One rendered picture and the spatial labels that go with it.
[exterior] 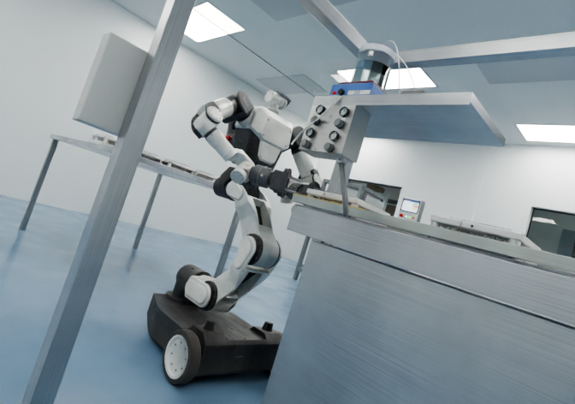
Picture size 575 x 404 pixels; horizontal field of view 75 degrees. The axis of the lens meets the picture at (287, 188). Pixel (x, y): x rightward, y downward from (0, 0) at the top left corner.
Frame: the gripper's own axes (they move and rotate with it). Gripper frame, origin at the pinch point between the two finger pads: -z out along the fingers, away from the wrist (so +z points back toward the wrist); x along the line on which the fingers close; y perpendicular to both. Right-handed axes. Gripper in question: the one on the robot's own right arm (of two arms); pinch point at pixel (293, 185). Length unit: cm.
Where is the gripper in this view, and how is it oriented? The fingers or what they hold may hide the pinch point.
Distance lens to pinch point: 156.2
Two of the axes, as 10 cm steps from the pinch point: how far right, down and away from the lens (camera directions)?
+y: -1.9, -1.5, -9.7
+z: -9.3, -2.7, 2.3
